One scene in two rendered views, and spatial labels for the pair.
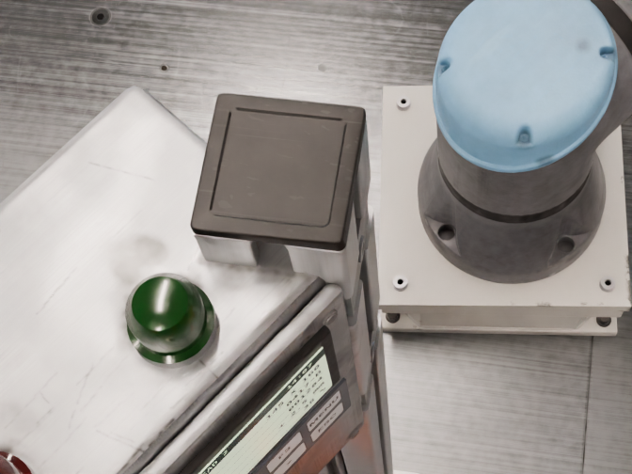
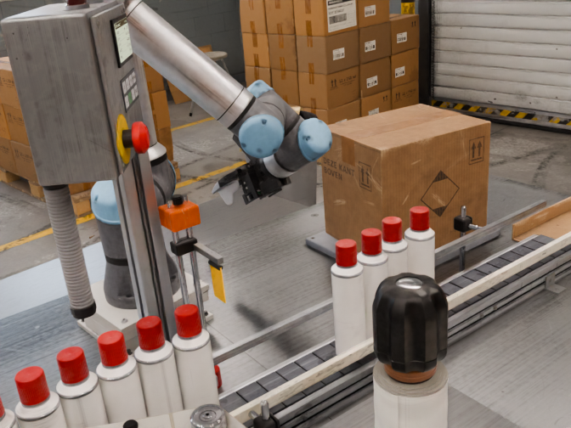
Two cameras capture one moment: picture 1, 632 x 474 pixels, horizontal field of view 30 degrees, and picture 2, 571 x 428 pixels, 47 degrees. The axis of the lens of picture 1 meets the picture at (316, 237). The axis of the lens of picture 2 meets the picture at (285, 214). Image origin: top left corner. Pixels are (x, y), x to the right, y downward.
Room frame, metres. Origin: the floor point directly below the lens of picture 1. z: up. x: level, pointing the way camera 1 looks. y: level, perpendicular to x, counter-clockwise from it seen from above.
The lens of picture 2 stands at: (-0.55, 0.61, 1.53)
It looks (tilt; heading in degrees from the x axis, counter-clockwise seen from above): 23 degrees down; 306
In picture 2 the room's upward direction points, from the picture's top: 5 degrees counter-clockwise
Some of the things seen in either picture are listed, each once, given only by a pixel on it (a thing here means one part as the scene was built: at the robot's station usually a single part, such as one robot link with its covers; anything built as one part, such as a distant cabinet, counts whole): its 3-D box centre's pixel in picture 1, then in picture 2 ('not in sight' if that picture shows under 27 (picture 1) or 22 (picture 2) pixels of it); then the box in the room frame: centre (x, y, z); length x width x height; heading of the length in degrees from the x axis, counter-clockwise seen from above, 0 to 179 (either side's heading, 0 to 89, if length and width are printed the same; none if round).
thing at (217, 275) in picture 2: not in sight; (217, 280); (0.01, 0.01, 1.09); 0.03 x 0.01 x 0.06; 161
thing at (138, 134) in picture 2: not in sight; (136, 137); (0.03, 0.09, 1.33); 0.04 x 0.03 x 0.04; 126
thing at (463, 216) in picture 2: not in sight; (471, 244); (-0.14, -0.60, 0.91); 0.07 x 0.03 x 0.16; 161
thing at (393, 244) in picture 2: not in sight; (392, 274); (-0.11, -0.30, 0.98); 0.05 x 0.05 x 0.20
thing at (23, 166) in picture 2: not in sight; (76, 121); (3.27, -2.27, 0.45); 1.20 x 0.84 x 0.89; 169
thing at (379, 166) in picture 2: not in sight; (403, 180); (0.07, -0.72, 0.99); 0.30 x 0.24 x 0.27; 63
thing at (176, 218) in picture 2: not in sight; (202, 305); (0.05, 0.01, 1.05); 0.10 x 0.04 x 0.33; 161
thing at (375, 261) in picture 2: not in sight; (373, 287); (-0.10, -0.25, 0.98); 0.05 x 0.05 x 0.20
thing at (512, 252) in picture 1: (513, 171); (138, 267); (0.37, -0.16, 0.96); 0.15 x 0.15 x 0.10
